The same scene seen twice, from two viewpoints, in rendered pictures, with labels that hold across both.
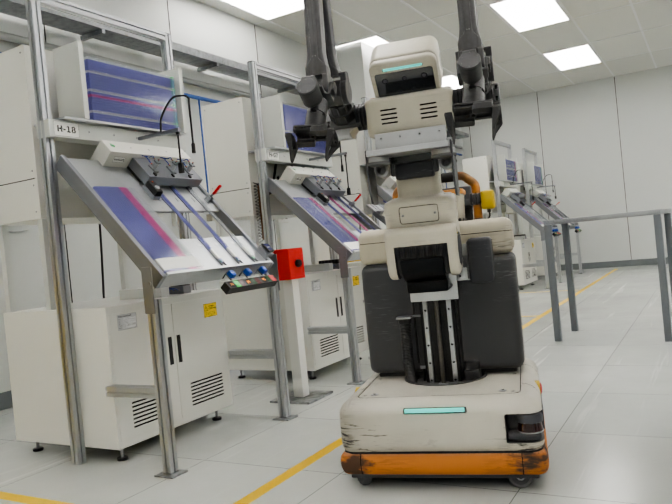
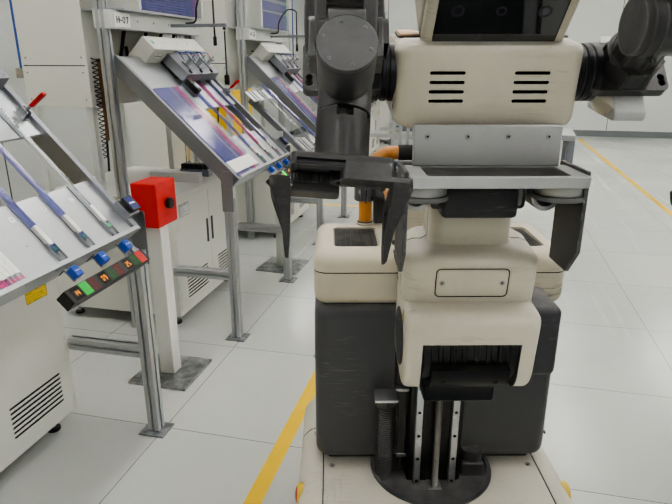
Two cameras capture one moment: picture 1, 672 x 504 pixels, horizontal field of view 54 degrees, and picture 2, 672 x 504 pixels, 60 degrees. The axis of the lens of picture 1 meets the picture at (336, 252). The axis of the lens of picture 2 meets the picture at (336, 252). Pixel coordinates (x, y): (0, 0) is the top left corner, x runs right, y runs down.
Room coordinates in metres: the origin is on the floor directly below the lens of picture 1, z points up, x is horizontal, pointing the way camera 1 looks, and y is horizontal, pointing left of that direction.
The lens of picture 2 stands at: (1.24, 0.20, 1.19)
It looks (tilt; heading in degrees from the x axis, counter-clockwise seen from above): 18 degrees down; 344
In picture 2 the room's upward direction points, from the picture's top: straight up
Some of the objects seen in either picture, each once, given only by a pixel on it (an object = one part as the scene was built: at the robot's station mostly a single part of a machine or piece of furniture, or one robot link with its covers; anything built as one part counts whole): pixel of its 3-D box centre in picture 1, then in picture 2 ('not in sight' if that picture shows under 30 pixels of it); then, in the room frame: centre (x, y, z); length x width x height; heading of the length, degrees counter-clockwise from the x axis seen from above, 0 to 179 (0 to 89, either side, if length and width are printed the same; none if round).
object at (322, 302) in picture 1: (297, 320); (152, 239); (4.27, 0.29, 0.31); 0.70 x 0.65 x 0.62; 150
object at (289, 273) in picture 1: (294, 323); (162, 281); (3.41, 0.25, 0.39); 0.24 x 0.24 x 0.78; 60
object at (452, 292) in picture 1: (446, 263); (487, 346); (2.11, -0.35, 0.68); 0.28 x 0.27 x 0.25; 74
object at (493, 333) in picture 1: (440, 286); (430, 330); (2.37, -0.36, 0.59); 0.55 x 0.34 x 0.83; 74
